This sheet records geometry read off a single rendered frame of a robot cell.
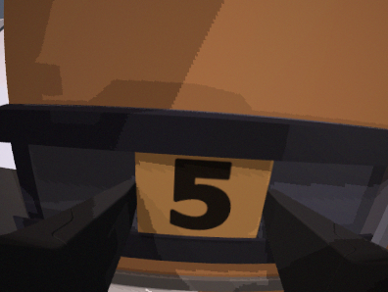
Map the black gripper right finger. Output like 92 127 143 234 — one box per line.
263 189 388 292

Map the orange tile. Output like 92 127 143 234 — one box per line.
135 153 273 238

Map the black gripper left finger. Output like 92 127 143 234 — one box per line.
0 180 137 292

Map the orange rectangular board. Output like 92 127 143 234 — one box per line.
0 0 388 292

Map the white paper label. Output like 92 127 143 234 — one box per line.
108 283 198 292

